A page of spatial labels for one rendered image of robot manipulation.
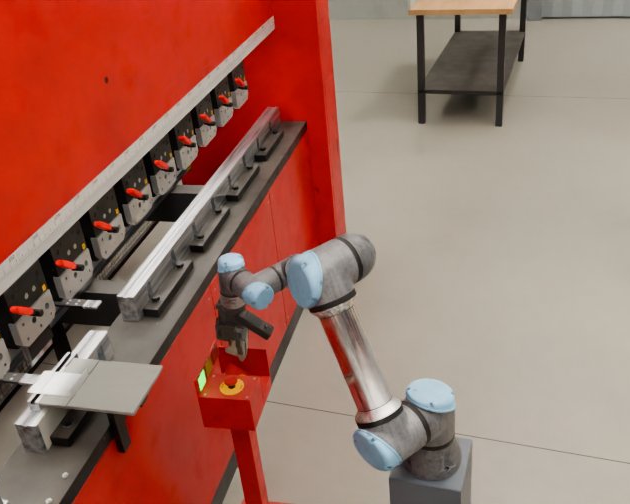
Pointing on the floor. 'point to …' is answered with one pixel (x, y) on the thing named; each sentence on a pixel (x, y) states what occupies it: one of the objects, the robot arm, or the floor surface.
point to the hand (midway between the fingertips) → (244, 357)
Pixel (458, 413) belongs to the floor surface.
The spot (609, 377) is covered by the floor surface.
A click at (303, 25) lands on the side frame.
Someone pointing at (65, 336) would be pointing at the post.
